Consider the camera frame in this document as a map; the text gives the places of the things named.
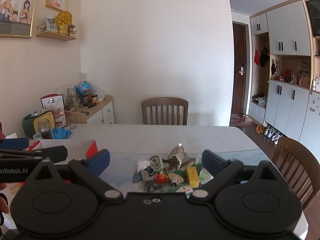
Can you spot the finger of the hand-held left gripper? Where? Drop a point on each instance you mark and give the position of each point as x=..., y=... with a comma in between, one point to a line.
x=55, y=152
x=15, y=143

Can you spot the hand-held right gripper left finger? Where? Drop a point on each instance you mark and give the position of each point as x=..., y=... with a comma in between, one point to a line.
x=100, y=161

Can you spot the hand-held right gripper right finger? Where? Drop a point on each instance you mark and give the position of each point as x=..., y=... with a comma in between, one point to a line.
x=212, y=163

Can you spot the green and white wrapper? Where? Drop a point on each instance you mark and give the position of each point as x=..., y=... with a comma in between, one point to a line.
x=206, y=176

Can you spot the red and white cardboard box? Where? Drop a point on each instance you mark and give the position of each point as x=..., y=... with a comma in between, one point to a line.
x=75, y=145

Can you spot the small yellow box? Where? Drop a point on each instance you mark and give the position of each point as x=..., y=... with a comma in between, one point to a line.
x=192, y=177

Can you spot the silver foil wrapper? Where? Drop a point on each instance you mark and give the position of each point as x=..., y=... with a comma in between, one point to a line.
x=178, y=155

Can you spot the striped orange white trinket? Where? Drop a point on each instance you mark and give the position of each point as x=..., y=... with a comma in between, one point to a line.
x=175, y=177

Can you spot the green printed packet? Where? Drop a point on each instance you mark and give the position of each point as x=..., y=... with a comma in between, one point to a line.
x=180, y=188

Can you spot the white plastic packet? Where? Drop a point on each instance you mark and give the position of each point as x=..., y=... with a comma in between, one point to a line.
x=143, y=165

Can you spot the orange bead trinket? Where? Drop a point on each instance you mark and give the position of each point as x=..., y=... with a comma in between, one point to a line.
x=161, y=179

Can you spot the pale green mug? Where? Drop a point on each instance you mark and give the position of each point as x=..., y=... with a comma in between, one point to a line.
x=36, y=136

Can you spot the glass jar with dark liquid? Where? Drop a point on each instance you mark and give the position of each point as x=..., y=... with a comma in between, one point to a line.
x=46, y=131

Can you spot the green container with yellow lid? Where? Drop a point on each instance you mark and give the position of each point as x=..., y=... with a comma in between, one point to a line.
x=30, y=122

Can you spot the wooden desk organizer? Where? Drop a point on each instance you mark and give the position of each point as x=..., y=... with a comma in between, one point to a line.
x=77, y=117

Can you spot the red and white snack bag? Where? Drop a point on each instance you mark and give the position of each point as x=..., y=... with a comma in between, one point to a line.
x=53, y=107

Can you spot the patterned door rug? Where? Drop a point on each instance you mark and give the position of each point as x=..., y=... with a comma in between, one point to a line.
x=238, y=120

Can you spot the white and wood sideboard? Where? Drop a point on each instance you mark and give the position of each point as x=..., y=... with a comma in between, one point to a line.
x=105, y=110

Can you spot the clear glass dome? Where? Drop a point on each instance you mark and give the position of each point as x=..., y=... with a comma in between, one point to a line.
x=70, y=97

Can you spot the beige slippers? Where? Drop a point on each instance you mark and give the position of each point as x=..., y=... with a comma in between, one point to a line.
x=247, y=118

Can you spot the orange slippers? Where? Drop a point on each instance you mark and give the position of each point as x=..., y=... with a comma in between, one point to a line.
x=260, y=129

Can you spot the small jar with label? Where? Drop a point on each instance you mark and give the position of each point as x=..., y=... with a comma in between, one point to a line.
x=94, y=99

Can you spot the grey shoes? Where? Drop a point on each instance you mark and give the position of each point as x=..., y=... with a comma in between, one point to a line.
x=273, y=135

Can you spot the blue globe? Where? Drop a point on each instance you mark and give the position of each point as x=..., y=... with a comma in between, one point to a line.
x=83, y=88

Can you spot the brown slatted wooden chair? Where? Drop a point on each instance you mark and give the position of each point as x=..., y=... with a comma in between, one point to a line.
x=165, y=110
x=297, y=162

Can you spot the hanging red bag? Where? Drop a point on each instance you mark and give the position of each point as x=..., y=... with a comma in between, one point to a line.
x=256, y=58

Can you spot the hanging black bag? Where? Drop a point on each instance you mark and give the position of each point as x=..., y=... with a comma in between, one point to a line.
x=264, y=57

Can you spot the small figurine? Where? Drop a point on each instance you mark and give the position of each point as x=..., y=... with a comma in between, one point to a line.
x=72, y=30

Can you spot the photo card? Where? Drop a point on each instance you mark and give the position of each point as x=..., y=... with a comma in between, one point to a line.
x=50, y=22

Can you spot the golden ornament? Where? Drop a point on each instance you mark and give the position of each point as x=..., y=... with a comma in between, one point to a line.
x=63, y=21

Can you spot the grey and wood cabinet unit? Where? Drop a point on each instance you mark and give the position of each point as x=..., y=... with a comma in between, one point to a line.
x=287, y=30

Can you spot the wooden wall shelf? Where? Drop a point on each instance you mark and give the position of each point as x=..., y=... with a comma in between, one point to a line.
x=56, y=36

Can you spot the gold framed wall poster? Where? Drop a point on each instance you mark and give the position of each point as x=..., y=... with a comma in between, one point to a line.
x=15, y=5

